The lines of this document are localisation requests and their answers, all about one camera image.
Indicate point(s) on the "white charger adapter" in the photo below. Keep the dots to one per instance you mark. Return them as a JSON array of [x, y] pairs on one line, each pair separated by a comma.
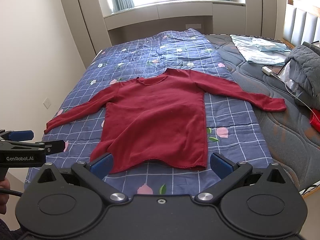
[[267, 71]]

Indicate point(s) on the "red item at edge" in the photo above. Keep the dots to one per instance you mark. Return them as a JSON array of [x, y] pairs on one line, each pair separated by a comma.
[[314, 119]]

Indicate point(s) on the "white wall socket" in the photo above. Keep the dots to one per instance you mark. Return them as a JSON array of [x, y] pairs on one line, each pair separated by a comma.
[[47, 103]]

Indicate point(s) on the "blue plaid floral quilt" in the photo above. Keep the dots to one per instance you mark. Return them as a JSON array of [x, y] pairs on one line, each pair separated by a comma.
[[232, 127]]

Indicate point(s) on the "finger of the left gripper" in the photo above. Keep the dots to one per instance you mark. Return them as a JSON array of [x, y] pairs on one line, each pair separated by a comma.
[[16, 135], [53, 147]]

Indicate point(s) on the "grey quilted blanket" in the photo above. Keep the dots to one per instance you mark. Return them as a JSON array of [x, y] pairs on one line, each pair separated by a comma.
[[307, 55]]

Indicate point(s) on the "light blue folded cloth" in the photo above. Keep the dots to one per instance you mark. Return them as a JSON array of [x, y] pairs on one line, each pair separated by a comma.
[[261, 51]]

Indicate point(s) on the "silver foil bag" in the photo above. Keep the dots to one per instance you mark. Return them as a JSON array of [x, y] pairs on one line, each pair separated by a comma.
[[292, 76]]

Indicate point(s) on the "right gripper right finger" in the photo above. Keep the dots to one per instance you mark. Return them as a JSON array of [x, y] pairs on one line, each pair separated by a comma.
[[232, 175]]

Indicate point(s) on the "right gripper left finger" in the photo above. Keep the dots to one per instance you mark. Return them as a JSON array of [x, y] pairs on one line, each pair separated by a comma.
[[91, 175]]

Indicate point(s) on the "person's left hand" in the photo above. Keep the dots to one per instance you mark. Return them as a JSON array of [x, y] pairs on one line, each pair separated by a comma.
[[5, 184]]

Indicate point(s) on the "red long-sleeve sweater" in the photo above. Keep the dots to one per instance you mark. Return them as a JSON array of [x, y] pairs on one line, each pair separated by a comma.
[[158, 118]]

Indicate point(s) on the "dark grey quilted mattress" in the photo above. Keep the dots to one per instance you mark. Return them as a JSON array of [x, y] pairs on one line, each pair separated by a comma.
[[292, 141]]

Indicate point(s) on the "padded headboard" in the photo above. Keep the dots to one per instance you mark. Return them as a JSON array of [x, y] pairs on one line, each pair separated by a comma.
[[301, 23]]

